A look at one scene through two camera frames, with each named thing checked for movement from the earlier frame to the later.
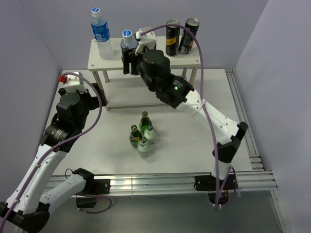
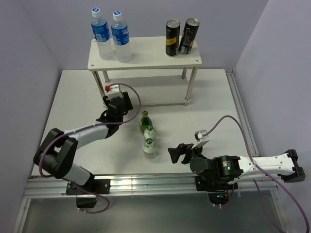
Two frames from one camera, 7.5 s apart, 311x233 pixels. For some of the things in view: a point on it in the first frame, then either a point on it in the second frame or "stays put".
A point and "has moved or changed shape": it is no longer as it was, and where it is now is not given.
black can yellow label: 172,36 stays put
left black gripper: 93,103 → 128,105
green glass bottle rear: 145,122 stays put
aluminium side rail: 257,164 stays put
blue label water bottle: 101,31 stays put
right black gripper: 126,59 → 182,149
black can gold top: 187,41 stays put
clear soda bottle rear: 150,134 stays put
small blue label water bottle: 128,41 has moved or changed shape
